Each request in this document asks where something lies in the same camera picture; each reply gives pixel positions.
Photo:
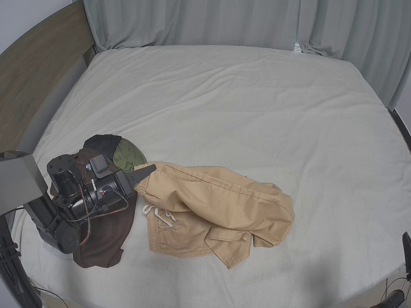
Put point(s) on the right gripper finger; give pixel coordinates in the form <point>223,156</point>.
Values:
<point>407,252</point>

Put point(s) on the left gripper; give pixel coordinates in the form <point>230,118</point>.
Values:
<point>106,192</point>

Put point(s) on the beige shorts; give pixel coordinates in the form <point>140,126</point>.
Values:
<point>224,204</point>

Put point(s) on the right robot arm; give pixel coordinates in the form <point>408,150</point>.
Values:
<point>393,300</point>

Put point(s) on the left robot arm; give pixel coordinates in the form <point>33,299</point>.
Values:
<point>64,178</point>

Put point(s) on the bed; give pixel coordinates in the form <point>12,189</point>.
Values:
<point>257,123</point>

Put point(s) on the green garment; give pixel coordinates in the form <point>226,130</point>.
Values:
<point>128,154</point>

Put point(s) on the black garment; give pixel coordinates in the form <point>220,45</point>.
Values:
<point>101,144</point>

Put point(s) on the brown garment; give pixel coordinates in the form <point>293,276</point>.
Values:
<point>102,242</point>

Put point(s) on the grey-green curtain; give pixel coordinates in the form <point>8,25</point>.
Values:
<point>192,11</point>
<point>359,27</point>

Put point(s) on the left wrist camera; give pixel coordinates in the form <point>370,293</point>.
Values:
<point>100,165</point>

